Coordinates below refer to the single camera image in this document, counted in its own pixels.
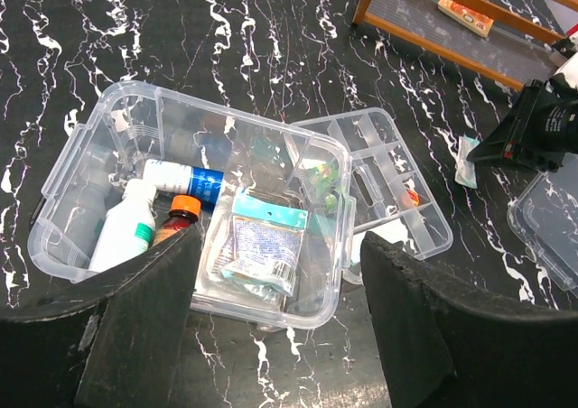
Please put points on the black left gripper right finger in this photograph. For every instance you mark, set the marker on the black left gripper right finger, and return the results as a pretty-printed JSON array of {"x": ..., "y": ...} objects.
[{"x": 443, "y": 342}]

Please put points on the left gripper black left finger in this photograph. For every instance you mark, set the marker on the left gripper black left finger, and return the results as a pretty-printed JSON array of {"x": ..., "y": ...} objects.
[{"x": 112, "y": 340}]

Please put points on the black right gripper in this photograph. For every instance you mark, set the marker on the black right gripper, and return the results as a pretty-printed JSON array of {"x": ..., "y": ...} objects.
[{"x": 538, "y": 131}]

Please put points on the clear kit box lid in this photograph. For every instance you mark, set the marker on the clear kit box lid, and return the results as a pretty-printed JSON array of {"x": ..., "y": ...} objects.
[{"x": 544, "y": 218}]

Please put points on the red round balm tin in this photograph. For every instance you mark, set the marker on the red round balm tin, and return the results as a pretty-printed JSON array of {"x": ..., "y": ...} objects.
[{"x": 412, "y": 198}]

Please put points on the white medicine bottle green label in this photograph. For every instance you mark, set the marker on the white medicine bottle green label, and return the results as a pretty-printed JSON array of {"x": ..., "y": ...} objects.
[{"x": 128, "y": 228}]

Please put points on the clear compartment organizer tray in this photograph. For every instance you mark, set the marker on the clear compartment organizer tray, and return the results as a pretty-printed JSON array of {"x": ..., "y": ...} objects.
[{"x": 383, "y": 169}]

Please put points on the white gauze dressing packet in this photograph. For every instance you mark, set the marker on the white gauze dressing packet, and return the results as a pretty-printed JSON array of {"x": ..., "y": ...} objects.
[{"x": 221, "y": 252}]

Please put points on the brown syrup bottle orange cap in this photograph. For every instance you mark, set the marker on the brown syrup bottle orange cap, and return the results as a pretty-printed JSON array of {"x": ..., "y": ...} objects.
[{"x": 184, "y": 212}]

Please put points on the blue white bandage roll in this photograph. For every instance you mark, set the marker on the blue white bandage roll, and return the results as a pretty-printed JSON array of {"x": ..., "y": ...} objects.
[{"x": 180, "y": 179}]

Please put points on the teal topped packet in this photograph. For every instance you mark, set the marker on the teal topped packet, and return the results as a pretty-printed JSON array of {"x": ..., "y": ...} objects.
[{"x": 266, "y": 242}]

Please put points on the clear medicine kit box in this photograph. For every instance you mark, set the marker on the clear medicine kit box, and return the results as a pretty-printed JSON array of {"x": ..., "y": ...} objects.
[{"x": 226, "y": 159}]

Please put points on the teal white plaster packet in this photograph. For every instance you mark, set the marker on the teal white plaster packet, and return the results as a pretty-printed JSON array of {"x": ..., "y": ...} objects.
[{"x": 395, "y": 232}]

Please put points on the green wind oil box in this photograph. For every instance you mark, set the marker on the green wind oil box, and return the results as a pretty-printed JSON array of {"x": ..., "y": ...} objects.
[{"x": 323, "y": 189}]

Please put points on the orange wooden shelf rack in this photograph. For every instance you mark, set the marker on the orange wooden shelf rack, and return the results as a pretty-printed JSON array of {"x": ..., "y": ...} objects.
[{"x": 476, "y": 34}]

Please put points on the orange box on lower shelf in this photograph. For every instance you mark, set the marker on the orange box on lower shelf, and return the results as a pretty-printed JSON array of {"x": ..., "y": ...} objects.
[{"x": 478, "y": 23}]

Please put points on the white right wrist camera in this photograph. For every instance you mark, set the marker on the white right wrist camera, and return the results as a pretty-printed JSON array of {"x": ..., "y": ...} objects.
[{"x": 564, "y": 56}]

